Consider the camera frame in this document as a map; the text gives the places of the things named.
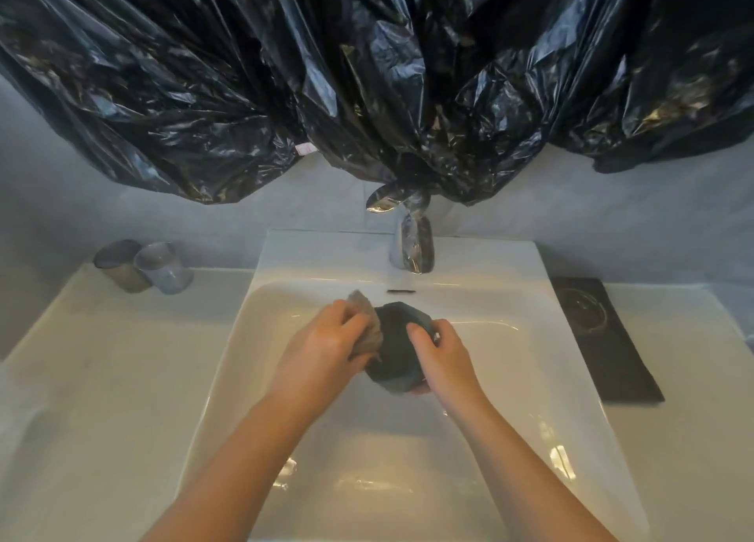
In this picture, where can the person's left forearm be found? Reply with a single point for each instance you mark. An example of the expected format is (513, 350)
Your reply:
(247, 465)

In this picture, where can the grey cleaning cloth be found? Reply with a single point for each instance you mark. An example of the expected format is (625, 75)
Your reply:
(368, 323)

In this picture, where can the white ceramic sink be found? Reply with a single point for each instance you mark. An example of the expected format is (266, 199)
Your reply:
(365, 459)

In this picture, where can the clear glass tumbler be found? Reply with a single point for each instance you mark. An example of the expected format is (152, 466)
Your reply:
(168, 273)

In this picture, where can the black rectangular tray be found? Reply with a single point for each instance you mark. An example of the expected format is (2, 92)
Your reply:
(618, 365)

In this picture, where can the chrome faucet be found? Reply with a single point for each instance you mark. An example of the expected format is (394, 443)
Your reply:
(412, 244)

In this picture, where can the person's right forearm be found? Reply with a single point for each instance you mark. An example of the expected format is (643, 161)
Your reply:
(524, 477)

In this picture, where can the small white tag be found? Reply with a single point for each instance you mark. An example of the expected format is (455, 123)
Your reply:
(304, 149)

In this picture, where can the dark smoky glass tumbler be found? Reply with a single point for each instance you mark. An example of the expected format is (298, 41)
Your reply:
(118, 267)

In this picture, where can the person's left thumb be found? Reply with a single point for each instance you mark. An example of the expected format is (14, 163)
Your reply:
(366, 357)

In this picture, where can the black plastic sheet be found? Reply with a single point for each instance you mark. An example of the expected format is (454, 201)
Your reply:
(377, 70)

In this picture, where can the clear round dish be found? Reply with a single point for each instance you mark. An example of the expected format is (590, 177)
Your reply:
(596, 318)

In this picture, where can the person's left hand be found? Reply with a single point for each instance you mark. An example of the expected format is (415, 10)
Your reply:
(315, 359)

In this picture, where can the person's right thumb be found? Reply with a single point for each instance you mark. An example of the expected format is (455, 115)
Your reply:
(419, 338)

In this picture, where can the dark teal faceted cup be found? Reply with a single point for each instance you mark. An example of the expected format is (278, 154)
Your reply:
(396, 347)

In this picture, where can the person's right hand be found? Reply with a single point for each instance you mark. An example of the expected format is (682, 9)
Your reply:
(450, 368)

